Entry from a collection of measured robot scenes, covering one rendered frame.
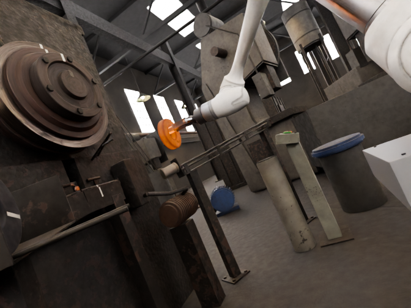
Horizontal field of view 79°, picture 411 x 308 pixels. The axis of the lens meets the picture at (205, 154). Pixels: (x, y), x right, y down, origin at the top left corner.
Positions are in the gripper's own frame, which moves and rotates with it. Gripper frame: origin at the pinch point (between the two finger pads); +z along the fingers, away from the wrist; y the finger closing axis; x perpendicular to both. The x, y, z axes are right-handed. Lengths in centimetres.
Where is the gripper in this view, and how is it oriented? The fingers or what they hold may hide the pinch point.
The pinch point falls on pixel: (169, 131)
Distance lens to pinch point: 123.0
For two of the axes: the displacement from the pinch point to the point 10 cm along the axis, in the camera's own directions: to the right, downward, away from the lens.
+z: -8.6, 3.4, 3.8
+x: -3.5, -9.4, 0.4
